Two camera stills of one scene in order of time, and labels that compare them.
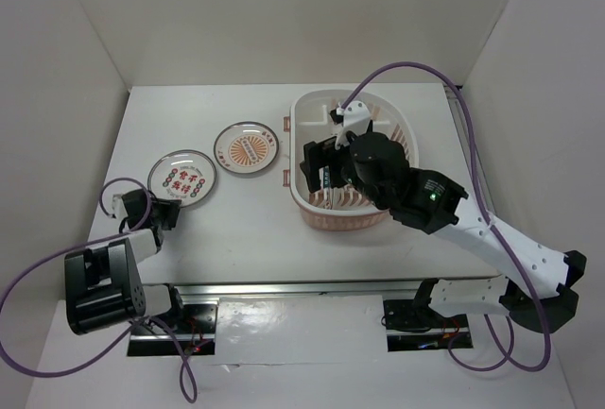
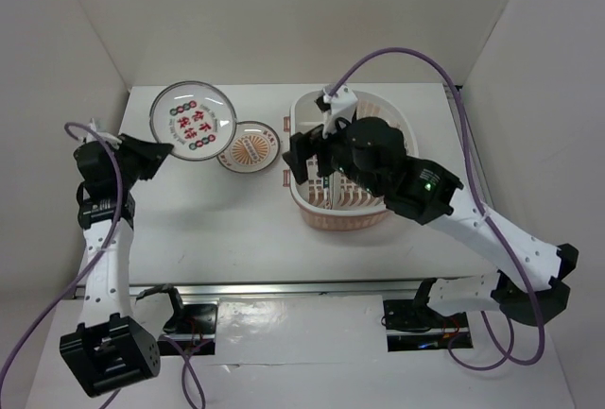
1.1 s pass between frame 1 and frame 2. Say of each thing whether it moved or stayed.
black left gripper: moved
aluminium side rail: stayed
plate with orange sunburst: stayed
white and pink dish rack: stayed
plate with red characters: moved
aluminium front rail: stayed
